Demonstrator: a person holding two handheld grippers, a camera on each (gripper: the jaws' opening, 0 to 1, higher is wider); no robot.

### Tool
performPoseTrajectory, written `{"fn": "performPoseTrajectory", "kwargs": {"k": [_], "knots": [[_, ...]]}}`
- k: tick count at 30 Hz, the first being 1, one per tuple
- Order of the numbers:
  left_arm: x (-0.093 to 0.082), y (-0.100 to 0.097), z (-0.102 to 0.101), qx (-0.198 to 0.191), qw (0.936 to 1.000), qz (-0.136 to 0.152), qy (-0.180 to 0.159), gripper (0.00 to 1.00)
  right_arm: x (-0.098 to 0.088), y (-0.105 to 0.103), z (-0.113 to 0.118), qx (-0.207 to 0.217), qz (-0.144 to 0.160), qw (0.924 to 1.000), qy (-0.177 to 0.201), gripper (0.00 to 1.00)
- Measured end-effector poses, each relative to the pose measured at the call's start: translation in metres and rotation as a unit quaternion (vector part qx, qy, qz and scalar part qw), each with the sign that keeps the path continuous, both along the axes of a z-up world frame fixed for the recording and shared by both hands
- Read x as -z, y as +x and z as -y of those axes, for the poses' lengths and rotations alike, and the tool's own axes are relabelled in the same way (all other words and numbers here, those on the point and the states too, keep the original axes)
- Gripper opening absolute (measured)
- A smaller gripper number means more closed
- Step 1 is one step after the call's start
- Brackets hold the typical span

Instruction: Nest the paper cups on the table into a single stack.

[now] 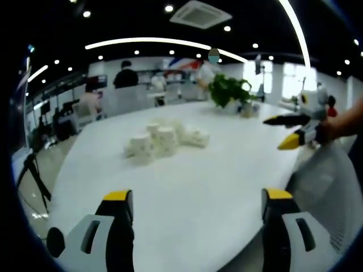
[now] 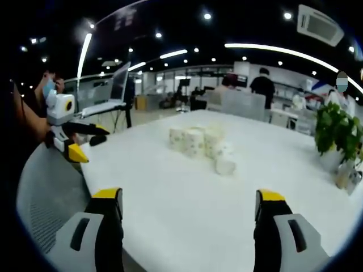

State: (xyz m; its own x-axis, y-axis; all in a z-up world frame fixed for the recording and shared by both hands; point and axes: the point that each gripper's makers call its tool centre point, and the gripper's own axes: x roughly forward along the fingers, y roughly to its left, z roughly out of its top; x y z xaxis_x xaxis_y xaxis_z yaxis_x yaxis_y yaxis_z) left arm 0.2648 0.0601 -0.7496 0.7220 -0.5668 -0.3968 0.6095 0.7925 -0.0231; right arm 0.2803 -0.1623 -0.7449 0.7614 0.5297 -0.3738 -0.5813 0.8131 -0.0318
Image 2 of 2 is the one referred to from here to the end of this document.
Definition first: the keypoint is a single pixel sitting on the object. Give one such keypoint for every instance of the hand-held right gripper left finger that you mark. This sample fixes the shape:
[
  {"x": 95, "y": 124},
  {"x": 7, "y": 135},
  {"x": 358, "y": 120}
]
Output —
[{"x": 86, "y": 243}]

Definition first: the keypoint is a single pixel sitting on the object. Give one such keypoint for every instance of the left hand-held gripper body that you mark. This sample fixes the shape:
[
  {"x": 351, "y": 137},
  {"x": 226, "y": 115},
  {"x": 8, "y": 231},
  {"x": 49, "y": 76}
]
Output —
[{"x": 60, "y": 109}]

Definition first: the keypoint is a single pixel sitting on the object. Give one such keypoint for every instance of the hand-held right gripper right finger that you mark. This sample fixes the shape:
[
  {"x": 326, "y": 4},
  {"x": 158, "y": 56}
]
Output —
[{"x": 283, "y": 246}]

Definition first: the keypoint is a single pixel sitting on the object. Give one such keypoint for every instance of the small black object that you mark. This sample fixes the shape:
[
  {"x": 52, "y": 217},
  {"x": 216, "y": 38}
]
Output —
[{"x": 98, "y": 140}]

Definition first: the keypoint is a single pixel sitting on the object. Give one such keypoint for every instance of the laptop stand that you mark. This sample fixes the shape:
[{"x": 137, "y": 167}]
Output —
[{"x": 124, "y": 119}]

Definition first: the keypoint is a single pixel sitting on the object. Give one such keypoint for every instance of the grey mesh chair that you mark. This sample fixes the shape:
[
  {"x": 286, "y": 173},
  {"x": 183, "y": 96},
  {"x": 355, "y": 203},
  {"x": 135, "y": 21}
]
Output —
[{"x": 48, "y": 192}]

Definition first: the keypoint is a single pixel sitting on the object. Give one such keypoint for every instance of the open silver laptop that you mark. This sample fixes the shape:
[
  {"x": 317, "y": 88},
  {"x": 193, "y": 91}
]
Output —
[{"x": 117, "y": 85}]

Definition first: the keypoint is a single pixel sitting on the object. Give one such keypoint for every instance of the long ceiling light strip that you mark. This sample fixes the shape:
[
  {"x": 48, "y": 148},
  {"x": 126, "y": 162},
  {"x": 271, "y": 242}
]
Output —
[
  {"x": 173, "y": 54},
  {"x": 283, "y": 52},
  {"x": 84, "y": 55}
]

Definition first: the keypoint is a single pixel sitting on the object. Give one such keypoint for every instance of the cardboard box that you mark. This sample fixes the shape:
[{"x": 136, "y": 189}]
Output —
[{"x": 141, "y": 103}]

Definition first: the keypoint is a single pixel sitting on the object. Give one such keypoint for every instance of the clear glass jars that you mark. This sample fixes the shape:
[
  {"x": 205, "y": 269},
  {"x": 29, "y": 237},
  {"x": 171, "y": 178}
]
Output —
[{"x": 348, "y": 177}]

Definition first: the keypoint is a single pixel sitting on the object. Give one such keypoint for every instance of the white table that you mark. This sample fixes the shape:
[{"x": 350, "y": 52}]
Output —
[{"x": 175, "y": 204}]

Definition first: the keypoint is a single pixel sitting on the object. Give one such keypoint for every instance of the green potted plant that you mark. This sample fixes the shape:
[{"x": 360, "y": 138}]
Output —
[{"x": 337, "y": 133}]

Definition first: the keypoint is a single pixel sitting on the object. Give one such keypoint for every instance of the grey desk partition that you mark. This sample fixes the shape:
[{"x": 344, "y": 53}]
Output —
[{"x": 238, "y": 105}]

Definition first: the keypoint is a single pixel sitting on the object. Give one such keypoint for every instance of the ceiling air conditioner unit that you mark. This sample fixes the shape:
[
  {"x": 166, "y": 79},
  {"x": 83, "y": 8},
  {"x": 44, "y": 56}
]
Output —
[{"x": 320, "y": 25}]

